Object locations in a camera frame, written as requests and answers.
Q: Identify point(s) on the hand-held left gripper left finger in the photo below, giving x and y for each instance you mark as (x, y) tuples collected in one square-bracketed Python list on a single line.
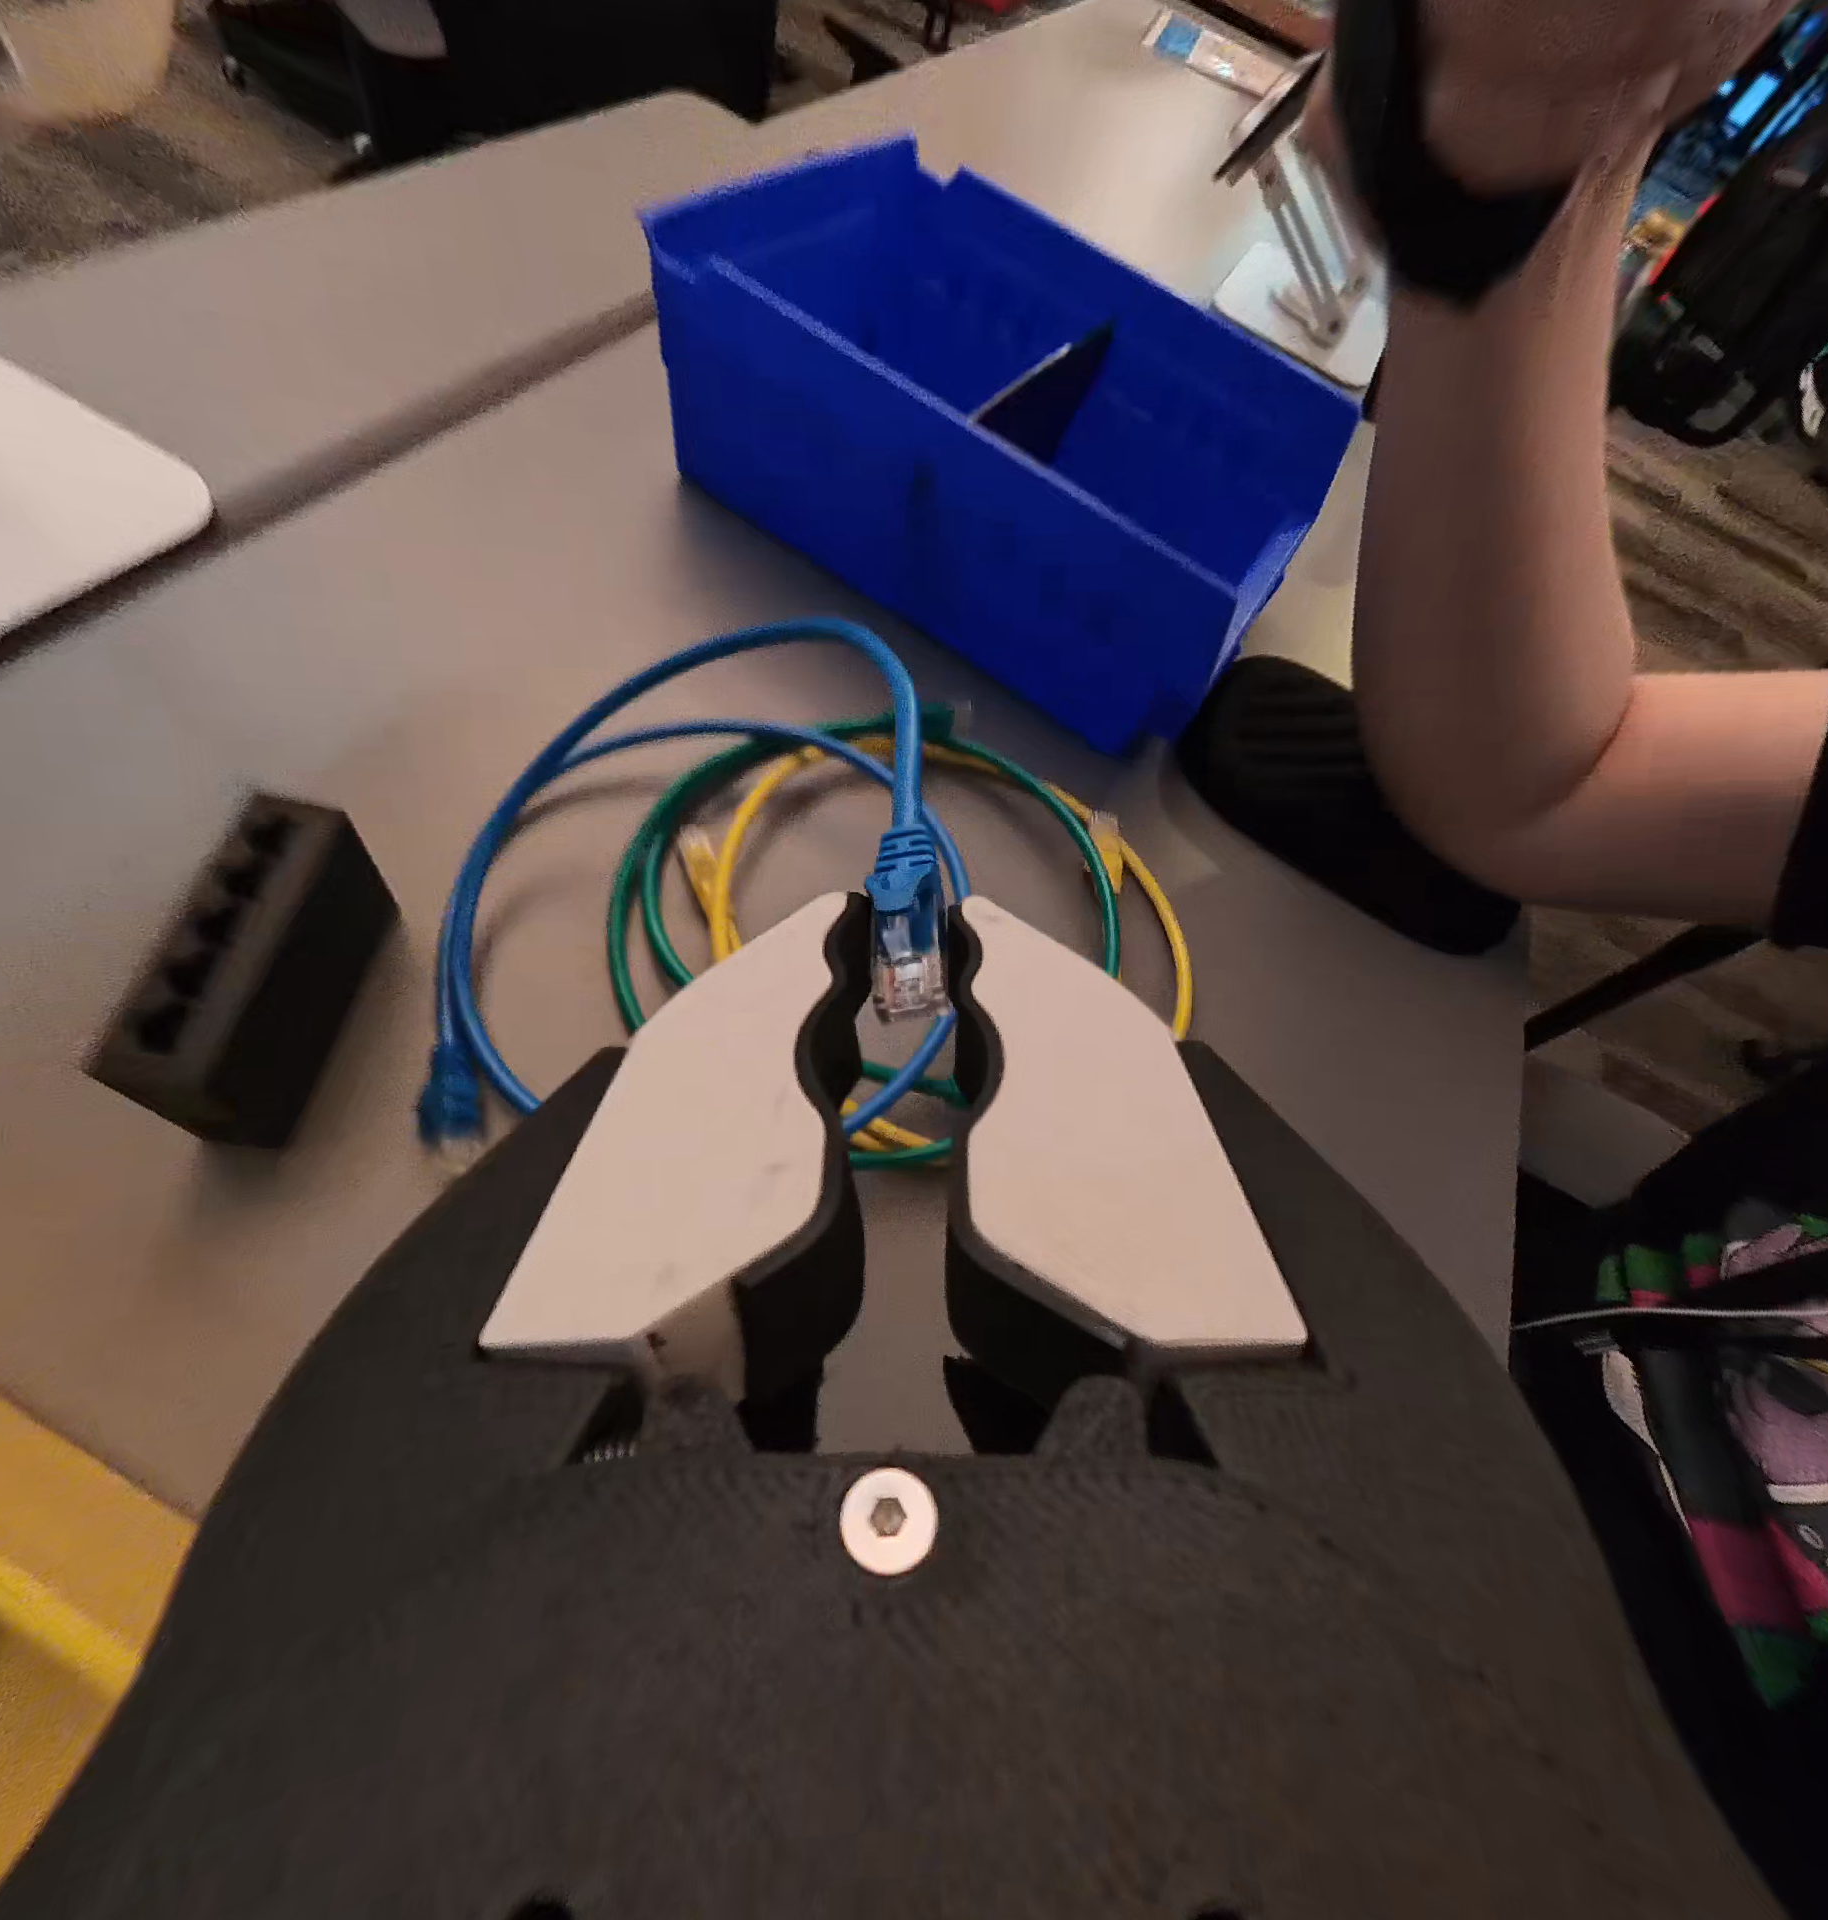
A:
[(676, 1169)]

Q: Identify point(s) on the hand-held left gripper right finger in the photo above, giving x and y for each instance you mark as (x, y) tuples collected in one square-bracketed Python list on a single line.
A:
[(1122, 1169)]

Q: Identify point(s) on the black network switch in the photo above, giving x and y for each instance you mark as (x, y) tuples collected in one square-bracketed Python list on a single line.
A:
[(253, 977)]

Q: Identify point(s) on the blue plastic bin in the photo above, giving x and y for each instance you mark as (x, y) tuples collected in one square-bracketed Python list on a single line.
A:
[(1006, 511)]

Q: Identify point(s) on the yellow plastic bin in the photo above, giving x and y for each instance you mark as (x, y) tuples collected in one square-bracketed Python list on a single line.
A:
[(30, 1650)]

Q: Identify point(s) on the person's right forearm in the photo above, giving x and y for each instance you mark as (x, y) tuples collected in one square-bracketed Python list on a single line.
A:
[(1483, 600)]

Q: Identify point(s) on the person's right hand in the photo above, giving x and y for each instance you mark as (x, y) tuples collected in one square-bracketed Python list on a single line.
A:
[(1573, 75)]

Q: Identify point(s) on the black board metal stand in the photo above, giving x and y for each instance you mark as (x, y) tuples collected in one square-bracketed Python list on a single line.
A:
[(1313, 298)]

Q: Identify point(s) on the blue white paper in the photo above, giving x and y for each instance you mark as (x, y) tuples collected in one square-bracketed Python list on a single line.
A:
[(1214, 43)]

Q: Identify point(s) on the black backpack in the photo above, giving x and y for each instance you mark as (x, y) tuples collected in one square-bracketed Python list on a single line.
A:
[(1754, 271)]

